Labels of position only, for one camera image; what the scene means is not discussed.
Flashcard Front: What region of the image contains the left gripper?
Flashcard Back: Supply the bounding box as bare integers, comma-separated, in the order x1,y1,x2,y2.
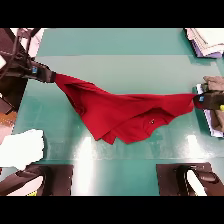
30,64,57,85

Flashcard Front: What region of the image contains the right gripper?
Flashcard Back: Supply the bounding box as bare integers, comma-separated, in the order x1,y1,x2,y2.
193,92,224,113

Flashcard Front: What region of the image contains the red T-shirt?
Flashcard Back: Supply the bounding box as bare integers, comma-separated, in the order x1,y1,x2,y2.
53,72,202,145

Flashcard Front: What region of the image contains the brown garment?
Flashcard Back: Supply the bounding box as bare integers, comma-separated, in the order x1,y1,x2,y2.
202,75,224,132

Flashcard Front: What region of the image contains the lavender garment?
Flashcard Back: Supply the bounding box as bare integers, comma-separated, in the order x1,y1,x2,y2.
192,42,224,60

